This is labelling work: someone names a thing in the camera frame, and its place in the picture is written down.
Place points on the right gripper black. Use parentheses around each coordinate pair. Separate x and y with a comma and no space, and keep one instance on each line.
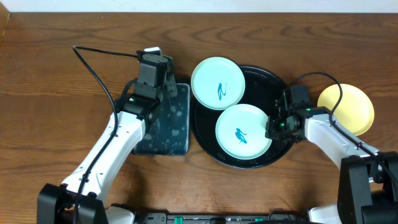
(271,131)

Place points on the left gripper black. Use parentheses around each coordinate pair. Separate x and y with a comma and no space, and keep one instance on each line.
(170,86)

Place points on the pale green plate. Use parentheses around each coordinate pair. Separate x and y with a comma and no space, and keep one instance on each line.
(240,132)
(218,83)

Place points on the round black tray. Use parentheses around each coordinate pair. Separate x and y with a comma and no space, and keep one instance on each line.
(263,88)

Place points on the yellow plate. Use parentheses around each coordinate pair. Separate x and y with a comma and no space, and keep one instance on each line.
(355,110)

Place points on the green yellow sponge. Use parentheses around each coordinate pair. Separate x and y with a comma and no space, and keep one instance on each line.
(170,65)

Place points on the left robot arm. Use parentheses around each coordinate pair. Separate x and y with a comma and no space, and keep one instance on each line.
(81,196)

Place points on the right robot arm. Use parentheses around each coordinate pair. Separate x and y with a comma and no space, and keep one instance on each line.
(367,190)

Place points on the black rectangular water tray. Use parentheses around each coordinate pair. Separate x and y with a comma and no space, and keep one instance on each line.
(169,134)

